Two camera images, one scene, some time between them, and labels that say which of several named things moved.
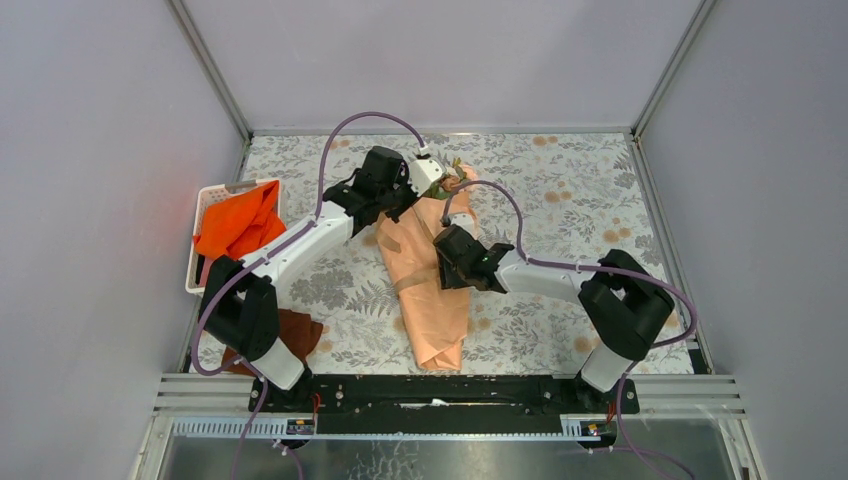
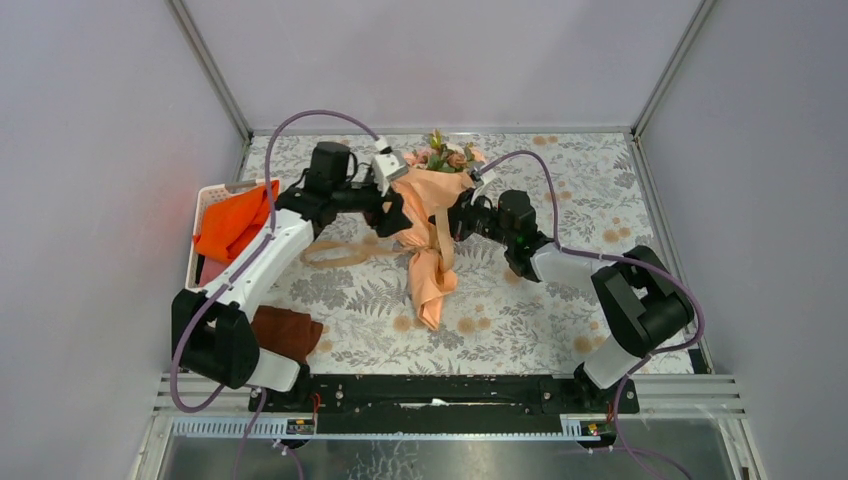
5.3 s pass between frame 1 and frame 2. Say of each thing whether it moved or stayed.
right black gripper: moved
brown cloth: stayed
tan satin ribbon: moved
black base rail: stayed
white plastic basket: stayed
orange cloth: stayed
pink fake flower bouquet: moved
